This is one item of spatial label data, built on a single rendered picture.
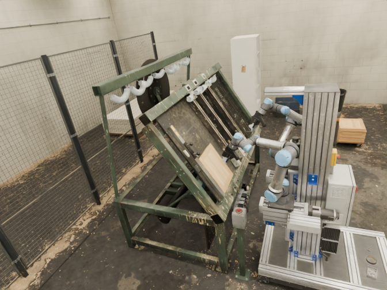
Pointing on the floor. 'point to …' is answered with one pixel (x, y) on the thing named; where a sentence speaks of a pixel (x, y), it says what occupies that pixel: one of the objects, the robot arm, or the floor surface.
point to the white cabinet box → (247, 70)
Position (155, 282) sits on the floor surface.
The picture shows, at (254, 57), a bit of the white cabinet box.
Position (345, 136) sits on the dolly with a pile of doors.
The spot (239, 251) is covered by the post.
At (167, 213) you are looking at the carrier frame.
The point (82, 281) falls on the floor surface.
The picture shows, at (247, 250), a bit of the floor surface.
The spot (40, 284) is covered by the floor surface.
